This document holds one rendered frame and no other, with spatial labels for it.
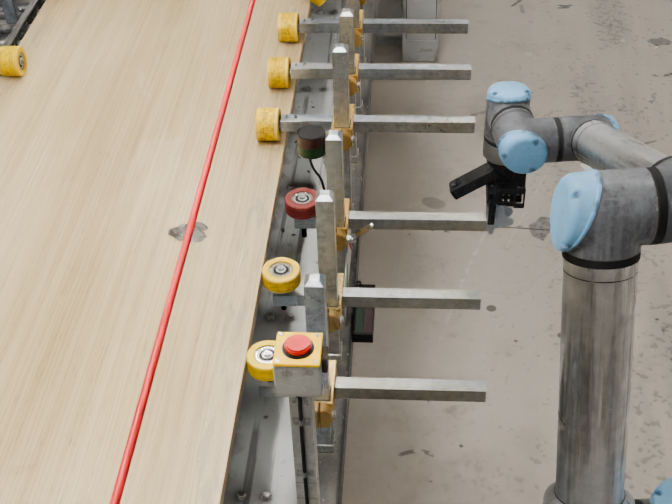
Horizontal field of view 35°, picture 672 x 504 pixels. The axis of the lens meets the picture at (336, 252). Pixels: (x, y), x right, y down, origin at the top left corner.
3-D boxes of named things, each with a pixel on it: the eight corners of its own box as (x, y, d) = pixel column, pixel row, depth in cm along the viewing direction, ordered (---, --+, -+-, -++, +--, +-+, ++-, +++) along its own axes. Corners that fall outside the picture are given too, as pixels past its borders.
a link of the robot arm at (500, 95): (491, 101, 214) (482, 76, 222) (487, 153, 222) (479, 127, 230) (537, 98, 215) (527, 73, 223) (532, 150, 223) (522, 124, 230)
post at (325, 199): (340, 364, 234) (334, 187, 204) (339, 376, 232) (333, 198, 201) (324, 364, 235) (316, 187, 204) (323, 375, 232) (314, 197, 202)
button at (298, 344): (312, 341, 160) (312, 333, 159) (310, 360, 157) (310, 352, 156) (286, 341, 160) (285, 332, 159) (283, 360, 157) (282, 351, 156)
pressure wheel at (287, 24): (296, 41, 293) (299, 42, 301) (297, 11, 292) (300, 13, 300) (275, 41, 293) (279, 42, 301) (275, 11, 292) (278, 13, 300)
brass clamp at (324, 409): (340, 377, 212) (339, 359, 208) (335, 429, 201) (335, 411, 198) (309, 376, 212) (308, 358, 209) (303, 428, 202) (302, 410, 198)
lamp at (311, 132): (329, 206, 240) (326, 125, 226) (328, 221, 235) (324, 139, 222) (303, 206, 240) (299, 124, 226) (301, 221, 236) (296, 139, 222)
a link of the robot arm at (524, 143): (562, 135, 206) (547, 102, 216) (503, 139, 205) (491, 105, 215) (557, 175, 212) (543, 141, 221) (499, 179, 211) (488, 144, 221)
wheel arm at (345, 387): (484, 393, 207) (485, 377, 204) (485, 406, 204) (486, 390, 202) (261, 387, 210) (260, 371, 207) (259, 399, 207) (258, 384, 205)
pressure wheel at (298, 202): (323, 225, 250) (321, 185, 243) (320, 247, 244) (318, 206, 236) (289, 225, 250) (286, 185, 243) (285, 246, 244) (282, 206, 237)
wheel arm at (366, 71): (470, 74, 276) (471, 61, 274) (470, 81, 273) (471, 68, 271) (278, 72, 279) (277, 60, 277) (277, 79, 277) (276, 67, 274)
